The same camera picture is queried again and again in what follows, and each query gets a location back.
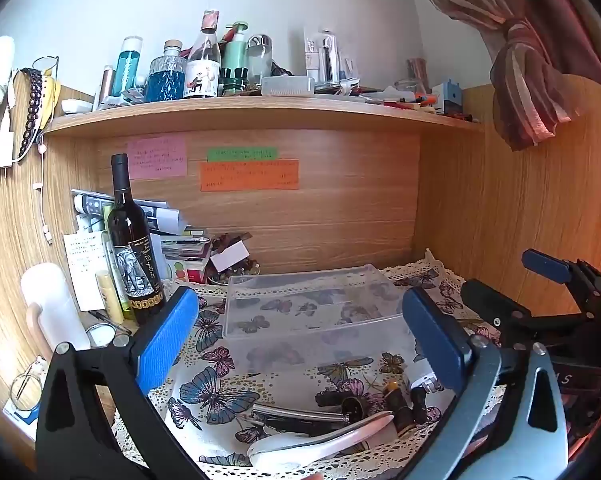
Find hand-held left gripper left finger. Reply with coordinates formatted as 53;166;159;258
34;286;216;480

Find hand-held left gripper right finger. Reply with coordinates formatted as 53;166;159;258
401;287;569;480

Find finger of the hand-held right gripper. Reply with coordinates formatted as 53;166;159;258
522;248;601;317
460;279;571;348

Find small silver metal item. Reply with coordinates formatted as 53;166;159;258
415;372;444;392

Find small round mirror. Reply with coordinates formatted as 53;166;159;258
85;323;118;348

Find black tube with amber cap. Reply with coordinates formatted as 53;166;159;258
383;381;416;436

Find butterfly print lace tablecloth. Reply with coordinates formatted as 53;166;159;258
111;249;506;480

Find pale yellow tube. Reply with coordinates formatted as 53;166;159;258
95;270;125;325

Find dark wine bottle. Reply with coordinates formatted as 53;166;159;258
106;153;167;326

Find bowl of trinkets with card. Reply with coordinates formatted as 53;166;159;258
205;232;261;287

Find white handwritten note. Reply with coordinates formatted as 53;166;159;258
63;231;112;312

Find black lipstick tube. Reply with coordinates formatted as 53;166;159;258
315;386;366;408

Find stack of papers and books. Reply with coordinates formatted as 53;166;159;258
70;189;212;285

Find clear plastic storage box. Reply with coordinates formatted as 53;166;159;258
222;265;421;376

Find metal bottle opener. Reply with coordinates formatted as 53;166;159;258
235;396;366;443

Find white ceramic soup spoon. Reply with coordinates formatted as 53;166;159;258
246;411;396;473

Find blue and white packet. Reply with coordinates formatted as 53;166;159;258
1;400;40;443

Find pink sticky note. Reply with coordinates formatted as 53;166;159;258
126;135;188;180

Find orange sticky note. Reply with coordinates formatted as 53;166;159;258
200;159;300;192

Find small blue box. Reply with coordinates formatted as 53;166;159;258
433;80;464;116

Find green sticky note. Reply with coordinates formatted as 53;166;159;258
206;147;278;162

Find pile of pens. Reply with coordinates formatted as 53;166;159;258
325;80;481;123

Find brown striped curtain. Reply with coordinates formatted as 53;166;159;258
398;0;601;152

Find glass jar with sticks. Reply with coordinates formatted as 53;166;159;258
395;57;434;97

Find wooden shelf board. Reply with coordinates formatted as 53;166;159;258
44;96;486;137

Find white charger plug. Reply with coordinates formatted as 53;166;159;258
0;131;15;179

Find silver cosmetic tube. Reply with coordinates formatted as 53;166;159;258
99;65;117;103

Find blue glass bottle with cork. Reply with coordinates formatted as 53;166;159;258
144;39;187;103

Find yellow plastic tool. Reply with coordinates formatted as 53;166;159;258
34;77;62;145

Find tall teal bottle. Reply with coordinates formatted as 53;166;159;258
114;35;144;100

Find clear bottle with cartoon label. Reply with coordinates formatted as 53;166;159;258
183;9;221;99

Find clear rectangular lidded case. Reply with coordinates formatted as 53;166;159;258
260;76;315;98

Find packaged item in blister pack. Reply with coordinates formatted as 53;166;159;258
303;27;342;86

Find green pump bottle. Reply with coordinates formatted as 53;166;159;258
221;21;251;86

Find clear silver capped bottle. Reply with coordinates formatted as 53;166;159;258
246;33;274;86

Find white cup with pink handle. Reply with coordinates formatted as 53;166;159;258
20;262;92;361

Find wire rimmed eyeglasses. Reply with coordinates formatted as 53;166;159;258
9;357;51;403

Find dark beaded bracelet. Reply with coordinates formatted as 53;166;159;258
18;67;44;161

